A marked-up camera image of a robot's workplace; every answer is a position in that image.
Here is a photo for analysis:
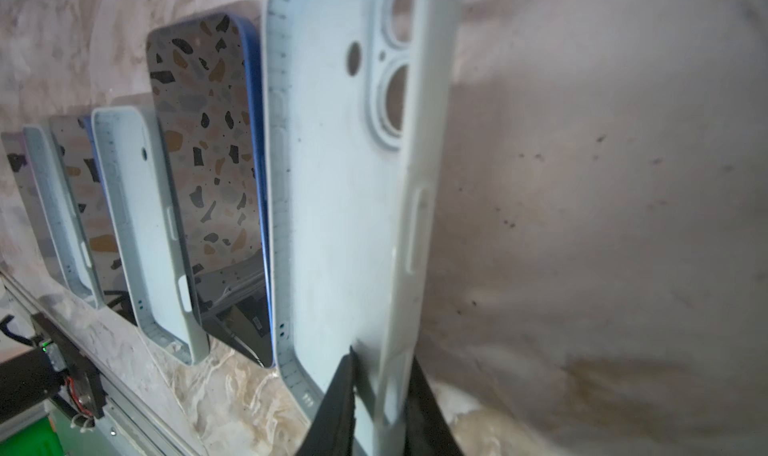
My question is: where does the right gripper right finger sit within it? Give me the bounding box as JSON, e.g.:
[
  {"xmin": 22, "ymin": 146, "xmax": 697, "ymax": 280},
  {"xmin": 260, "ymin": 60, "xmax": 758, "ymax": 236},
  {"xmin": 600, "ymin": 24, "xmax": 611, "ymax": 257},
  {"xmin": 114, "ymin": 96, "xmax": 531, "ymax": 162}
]
[{"xmin": 403, "ymin": 359, "xmax": 464, "ymax": 456}]

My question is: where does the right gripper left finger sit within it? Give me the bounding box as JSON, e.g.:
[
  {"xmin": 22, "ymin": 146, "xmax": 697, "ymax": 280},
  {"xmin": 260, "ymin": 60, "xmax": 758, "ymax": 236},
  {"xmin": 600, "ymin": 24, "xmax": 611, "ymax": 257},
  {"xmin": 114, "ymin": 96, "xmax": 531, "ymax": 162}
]
[{"xmin": 296, "ymin": 348, "xmax": 357, "ymax": 456}]

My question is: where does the grey phone case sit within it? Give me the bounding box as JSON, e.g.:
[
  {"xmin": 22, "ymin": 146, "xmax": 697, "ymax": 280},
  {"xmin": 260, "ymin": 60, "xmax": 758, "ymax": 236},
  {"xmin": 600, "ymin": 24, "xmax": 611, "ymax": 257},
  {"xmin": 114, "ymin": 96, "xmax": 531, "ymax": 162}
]
[
  {"xmin": 262, "ymin": 0, "xmax": 461, "ymax": 455},
  {"xmin": 22, "ymin": 124, "xmax": 104, "ymax": 309},
  {"xmin": 91, "ymin": 105, "xmax": 210, "ymax": 366}
]

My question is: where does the black phone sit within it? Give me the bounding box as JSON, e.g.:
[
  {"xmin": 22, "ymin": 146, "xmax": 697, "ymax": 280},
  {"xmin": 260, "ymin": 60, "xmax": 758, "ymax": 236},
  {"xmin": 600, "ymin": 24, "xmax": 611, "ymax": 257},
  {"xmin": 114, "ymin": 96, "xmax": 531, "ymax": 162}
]
[
  {"xmin": 49, "ymin": 115, "xmax": 136, "ymax": 324},
  {"xmin": 146, "ymin": 12, "xmax": 273, "ymax": 368}
]

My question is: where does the purple phone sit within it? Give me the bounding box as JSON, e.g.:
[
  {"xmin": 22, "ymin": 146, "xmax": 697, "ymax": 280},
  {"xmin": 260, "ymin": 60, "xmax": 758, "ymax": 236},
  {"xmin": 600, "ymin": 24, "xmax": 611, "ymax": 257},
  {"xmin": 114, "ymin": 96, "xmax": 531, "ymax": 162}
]
[{"xmin": 1, "ymin": 132, "xmax": 66, "ymax": 286}]

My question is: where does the green circuit board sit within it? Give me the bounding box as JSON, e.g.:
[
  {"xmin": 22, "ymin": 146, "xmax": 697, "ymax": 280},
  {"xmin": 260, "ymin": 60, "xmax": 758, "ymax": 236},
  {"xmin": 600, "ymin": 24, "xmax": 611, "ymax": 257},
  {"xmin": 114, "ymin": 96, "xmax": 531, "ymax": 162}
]
[{"xmin": 1, "ymin": 418, "xmax": 65, "ymax": 456}]

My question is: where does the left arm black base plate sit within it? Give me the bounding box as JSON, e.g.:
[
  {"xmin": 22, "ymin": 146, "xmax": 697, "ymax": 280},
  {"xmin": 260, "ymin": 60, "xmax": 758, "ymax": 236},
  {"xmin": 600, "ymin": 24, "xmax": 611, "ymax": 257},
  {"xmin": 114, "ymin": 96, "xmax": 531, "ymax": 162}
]
[{"xmin": 31, "ymin": 313, "xmax": 106, "ymax": 420}]

